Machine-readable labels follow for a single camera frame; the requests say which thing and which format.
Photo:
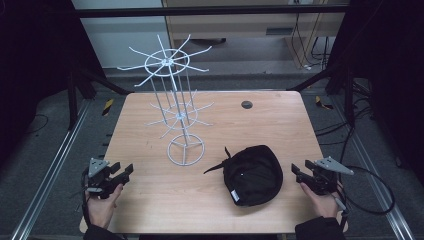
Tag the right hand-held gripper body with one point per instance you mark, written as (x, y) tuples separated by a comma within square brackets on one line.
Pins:
[(325, 180)]

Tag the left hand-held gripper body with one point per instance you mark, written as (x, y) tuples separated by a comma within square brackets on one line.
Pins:
[(98, 181)]

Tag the black cap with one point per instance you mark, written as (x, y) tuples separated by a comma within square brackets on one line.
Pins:
[(253, 176)]

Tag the person's right hand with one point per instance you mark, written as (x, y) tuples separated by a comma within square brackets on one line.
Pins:
[(325, 205)]

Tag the person's left hand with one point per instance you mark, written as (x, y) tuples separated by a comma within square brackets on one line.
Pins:
[(101, 211)]

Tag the yellow black tape strip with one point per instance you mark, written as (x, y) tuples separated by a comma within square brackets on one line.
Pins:
[(322, 103), (108, 106)]

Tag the dark round table grommet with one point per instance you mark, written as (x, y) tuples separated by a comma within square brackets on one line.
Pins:
[(246, 105)]

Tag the black curtain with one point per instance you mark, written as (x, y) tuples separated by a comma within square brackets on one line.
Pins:
[(393, 66), (33, 66)]

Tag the light wooden desk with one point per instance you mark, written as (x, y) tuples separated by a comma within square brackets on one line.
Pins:
[(233, 26)]

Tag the aluminium floor rail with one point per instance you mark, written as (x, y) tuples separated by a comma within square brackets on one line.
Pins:
[(50, 173), (376, 173)]

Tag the black frame strut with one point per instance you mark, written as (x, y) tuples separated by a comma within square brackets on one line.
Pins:
[(100, 81), (313, 80)]

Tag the black horizontal frame bar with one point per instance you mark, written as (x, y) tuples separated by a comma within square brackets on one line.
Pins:
[(200, 12)]

